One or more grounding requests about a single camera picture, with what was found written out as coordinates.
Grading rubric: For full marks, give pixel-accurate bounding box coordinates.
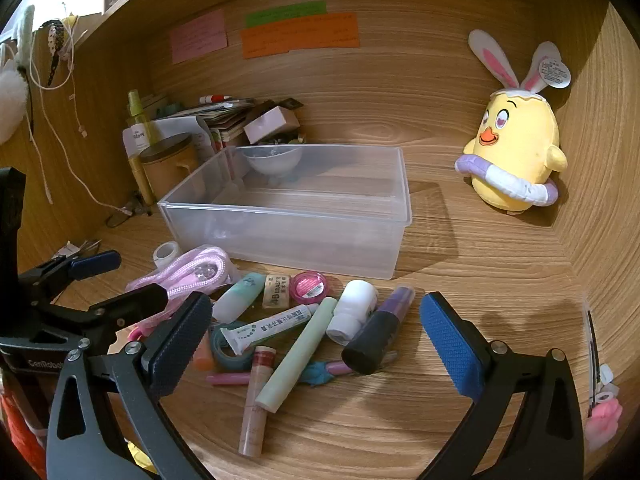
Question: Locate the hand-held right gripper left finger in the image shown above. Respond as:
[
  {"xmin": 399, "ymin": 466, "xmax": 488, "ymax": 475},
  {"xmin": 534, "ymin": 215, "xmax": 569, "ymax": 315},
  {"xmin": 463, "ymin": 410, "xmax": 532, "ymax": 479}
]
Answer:
[{"xmin": 46, "ymin": 291, "xmax": 216, "ymax": 480}]

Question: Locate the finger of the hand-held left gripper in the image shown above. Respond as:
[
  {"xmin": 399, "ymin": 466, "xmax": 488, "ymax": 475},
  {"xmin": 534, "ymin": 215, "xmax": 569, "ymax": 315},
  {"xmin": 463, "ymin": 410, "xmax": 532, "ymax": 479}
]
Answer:
[
  {"xmin": 87, "ymin": 282, "xmax": 170, "ymax": 333},
  {"xmin": 65, "ymin": 250, "xmax": 122, "ymax": 282}
]

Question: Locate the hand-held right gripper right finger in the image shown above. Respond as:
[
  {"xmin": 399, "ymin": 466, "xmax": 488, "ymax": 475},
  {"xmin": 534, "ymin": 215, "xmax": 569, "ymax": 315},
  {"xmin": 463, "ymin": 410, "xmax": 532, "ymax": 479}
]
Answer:
[{"xmin": 417, "ymin": 291, "xmax": 586, "ymax": 480}]

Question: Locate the pink cord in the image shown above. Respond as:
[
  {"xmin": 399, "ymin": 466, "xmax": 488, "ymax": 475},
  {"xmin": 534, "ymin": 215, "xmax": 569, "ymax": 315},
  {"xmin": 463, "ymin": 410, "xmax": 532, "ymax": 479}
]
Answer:
[{"xmin": 125, "ymin": 245, "xmax": 242, "ymax": 326}]

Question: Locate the white and green ointment tube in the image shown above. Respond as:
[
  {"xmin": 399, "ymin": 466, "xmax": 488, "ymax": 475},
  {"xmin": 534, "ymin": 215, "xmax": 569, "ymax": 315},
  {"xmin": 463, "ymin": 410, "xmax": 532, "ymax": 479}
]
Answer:
[{"xmin": 220, "ymin": 302, "xmax": 321, "ymax": 356}]

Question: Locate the pale pink long tube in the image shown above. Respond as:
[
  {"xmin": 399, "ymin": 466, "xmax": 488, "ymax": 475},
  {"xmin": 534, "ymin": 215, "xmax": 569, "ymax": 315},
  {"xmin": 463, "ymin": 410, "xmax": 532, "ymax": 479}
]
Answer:
[{"xmin": 239, "ymin": 346, "xmax": 276, "ymax": 457}]

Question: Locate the light green stick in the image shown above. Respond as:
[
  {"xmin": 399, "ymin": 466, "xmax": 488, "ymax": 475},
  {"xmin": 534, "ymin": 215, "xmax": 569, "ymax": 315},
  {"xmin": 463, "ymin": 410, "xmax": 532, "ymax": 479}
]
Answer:
[{"xmin": 255, "ymin": 296, "xmax": 341, "ymax": 414}]

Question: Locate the blue and pink clip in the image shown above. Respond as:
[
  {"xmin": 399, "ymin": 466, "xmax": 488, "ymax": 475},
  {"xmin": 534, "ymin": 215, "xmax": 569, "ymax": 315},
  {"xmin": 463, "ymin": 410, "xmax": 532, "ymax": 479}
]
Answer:
[{"xmin": 300, "ymin": 359, "xmax": 352, "ymax": 389}]

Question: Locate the clear plastic storage box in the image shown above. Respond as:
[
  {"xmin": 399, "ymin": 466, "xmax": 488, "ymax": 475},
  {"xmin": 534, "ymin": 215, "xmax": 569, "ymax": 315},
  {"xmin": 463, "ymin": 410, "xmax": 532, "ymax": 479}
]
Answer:
[{"xmin": 157, "ymin": 144, "xmax": 413, "ymax": 281}]

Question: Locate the small orange item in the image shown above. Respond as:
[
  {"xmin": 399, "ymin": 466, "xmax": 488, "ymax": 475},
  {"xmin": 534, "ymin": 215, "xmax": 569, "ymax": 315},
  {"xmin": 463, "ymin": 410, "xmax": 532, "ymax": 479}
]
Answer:
[{"xmin": 192, "ymin": 330, "xmax": 216, "ymax": 372}]

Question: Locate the white printed packet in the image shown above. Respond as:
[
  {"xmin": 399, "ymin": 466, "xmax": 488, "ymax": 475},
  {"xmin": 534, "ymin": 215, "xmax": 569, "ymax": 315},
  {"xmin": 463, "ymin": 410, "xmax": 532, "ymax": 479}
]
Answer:
[{"xmin": 54, "ymin": 241, "xmax": 85, "ymax": 262}]

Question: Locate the teal tape roll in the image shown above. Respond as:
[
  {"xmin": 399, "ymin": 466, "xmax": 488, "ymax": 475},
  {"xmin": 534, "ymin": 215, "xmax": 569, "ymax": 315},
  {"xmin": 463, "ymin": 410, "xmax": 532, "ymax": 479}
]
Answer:
[{"xmin": 210, "ymin": 321, "xmax": 257, "ymax": 368}]

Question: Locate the white tape roll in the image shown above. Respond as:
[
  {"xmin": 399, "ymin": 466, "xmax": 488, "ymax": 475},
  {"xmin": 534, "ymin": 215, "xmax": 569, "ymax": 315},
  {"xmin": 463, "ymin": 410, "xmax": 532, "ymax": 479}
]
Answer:
[{"xmin": 152, "ymin": 241, "xmax": 181, "ymax": 268}]

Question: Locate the pink pen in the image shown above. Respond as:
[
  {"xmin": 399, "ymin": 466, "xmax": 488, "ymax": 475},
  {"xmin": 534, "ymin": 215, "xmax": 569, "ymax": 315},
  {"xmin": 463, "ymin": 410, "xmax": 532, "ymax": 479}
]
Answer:
[{"xmin": 206, "ymin": 371, "xmax": 253, "ymax": 387}]

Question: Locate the mint green squeeze tube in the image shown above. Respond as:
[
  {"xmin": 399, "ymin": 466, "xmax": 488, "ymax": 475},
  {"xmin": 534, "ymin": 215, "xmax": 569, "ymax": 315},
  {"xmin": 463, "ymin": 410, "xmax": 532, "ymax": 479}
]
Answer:
[{"xmin": 212, "ymin": 271, "xmax": 267, "ymax": 324}]

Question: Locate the purple bottle with black cap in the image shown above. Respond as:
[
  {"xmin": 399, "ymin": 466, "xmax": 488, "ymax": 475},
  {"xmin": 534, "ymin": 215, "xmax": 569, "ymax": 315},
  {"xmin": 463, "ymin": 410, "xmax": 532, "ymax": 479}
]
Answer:
[{"xmin": 341, "ymin": 286, "xmax": 416, "ymax": 375}]

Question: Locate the tan slim tube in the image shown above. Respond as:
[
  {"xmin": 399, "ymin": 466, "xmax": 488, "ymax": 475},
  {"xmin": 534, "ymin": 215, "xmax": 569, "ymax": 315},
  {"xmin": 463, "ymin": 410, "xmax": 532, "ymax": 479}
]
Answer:
[{"xmin": 129, "ymin": 154, "xmax": 155, "ymax": 207}]

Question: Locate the small white bottle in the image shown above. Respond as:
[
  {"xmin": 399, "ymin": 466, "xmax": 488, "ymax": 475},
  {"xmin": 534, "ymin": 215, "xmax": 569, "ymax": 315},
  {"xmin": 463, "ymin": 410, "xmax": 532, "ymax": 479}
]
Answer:
[{"xmin": 326, "ymin": 280, "xmax": 377, "ymax": 346}]

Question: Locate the beige eraser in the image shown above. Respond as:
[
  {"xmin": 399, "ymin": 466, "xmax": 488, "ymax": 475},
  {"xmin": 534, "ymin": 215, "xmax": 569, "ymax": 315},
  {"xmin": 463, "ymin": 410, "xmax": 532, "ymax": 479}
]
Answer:
[{"xmin": 262, "ymin": 272, "xmax": 292, "ymax": 309}]

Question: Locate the person's orange garment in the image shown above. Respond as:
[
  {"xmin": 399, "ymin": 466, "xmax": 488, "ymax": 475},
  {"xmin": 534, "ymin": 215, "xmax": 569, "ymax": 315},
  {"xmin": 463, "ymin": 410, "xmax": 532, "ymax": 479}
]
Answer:
[{"xmin": 0, "ymin": 390, "xmax": 47, "ymax": 479}]

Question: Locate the brown lidded mug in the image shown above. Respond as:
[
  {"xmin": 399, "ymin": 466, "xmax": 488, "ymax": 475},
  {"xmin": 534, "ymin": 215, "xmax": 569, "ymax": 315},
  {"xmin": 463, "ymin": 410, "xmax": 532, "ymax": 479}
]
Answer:
[{"xmin": 139, "ymin": 132, "xmax": 196, "ymax": 202}]

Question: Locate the pink round compact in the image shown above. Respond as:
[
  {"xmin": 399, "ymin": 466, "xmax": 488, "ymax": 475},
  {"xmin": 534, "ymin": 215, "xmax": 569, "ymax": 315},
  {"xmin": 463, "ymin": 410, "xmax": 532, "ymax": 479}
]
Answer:
[{"xmin": 291, "ymin": 270, "xmax": 331, "ymax": 301}]

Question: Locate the green spray bottle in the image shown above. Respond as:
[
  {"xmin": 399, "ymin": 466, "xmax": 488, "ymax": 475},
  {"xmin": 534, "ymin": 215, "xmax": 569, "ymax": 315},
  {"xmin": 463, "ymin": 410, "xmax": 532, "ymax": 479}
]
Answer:
[{"xmin": 122, "ymin": 89, "xmax": 156, "ymax": 157}]

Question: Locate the white paper sheet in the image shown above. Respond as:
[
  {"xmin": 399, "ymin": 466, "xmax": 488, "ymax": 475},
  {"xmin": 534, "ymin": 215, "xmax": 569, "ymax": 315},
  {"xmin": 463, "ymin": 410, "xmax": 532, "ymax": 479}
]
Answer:
[{"xmin": 150, "ymin": 116, "xmax": 212, "ymax": 161}]

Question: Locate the pink fluffy item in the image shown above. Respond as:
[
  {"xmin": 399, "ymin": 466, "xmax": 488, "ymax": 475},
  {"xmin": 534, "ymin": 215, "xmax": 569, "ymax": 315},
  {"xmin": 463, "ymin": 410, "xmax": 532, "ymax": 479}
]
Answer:
[{"xmin": 585, "ymin": 399, "xmax": 624, "ymax": 454}]

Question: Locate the white fluffy plush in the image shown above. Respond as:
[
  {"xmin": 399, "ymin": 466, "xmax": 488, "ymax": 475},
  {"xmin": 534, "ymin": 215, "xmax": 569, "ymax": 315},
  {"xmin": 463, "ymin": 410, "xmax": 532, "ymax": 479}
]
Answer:
[{"xmin": 0, "ymin": 5, "xmax": 37, "ymax": 147}]

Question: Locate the clear plastic bowl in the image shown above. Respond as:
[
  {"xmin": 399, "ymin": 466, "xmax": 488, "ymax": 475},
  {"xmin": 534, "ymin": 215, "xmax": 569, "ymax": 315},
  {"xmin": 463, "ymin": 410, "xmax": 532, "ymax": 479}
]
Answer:
[{"xmin": 243, "ymin": 146, "xmax": 303, "ymax": 179}]

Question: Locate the stack of books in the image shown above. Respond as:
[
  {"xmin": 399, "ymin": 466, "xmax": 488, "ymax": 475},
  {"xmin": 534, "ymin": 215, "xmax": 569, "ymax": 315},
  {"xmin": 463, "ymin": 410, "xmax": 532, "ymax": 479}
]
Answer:
[{"xmin": 150, "ymin": 100, "xmax": 263, "ymax": 157}]

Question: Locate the yellow bunny plush toy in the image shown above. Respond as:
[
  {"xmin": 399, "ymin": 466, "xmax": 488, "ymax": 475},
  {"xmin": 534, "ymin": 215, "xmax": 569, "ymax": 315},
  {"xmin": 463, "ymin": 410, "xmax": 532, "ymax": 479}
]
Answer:
[{"xmin": 454, "ymin": 29, "xmax": 572, "ymax": 217}]

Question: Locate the small pink box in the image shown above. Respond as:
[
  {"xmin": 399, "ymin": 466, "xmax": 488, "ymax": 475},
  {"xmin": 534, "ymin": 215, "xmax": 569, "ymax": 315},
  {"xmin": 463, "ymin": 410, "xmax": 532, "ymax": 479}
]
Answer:
[{"xmin": 243, "ymin": 106, "xmax": 301, "ymax": 145}]

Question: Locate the pile of small trinkets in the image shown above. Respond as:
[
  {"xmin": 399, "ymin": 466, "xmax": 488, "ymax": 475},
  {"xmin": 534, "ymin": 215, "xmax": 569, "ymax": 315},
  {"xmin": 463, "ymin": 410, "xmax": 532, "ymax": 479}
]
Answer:
[{"xmin": 267, "ymin": 131, "xmax": 307, "ymax": 147}]

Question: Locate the dotted hair band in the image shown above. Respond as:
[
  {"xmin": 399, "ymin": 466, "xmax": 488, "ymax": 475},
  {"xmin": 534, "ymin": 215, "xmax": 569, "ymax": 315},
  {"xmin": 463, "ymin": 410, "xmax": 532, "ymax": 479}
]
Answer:
[{"xmin": 39, "ymin": 18, "xmax": 69, "ymax": 87}]

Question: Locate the pink paper note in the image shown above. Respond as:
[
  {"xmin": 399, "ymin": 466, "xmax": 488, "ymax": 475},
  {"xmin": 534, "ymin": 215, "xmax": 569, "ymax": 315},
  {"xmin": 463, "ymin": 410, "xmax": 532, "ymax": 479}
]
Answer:
[{"xmin": 168, "ymin": 8, "xmax": 229, "ymax": 65}]

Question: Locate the orange paper note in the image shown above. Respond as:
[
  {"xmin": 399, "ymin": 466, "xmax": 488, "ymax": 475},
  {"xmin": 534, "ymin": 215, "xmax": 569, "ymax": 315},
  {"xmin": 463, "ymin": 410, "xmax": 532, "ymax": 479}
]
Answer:
[{"xmin": 240, "ymin": 11, "xmax": 361, "ymax": 60}]

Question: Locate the green paper note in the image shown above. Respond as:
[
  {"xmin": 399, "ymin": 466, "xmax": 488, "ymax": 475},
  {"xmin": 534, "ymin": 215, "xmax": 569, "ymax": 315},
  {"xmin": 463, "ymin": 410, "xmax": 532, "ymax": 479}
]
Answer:
[{"xmin": 244, "ymin": 1, "xmax": 327, "ymax": 28}]

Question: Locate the white cable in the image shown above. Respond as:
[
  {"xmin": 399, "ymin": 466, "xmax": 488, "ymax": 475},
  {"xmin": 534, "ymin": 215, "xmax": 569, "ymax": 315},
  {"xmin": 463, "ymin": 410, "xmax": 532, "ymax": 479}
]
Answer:
[{"xmin": 27, "ymin": 2, "xmax": 132, "ymax": 212}]

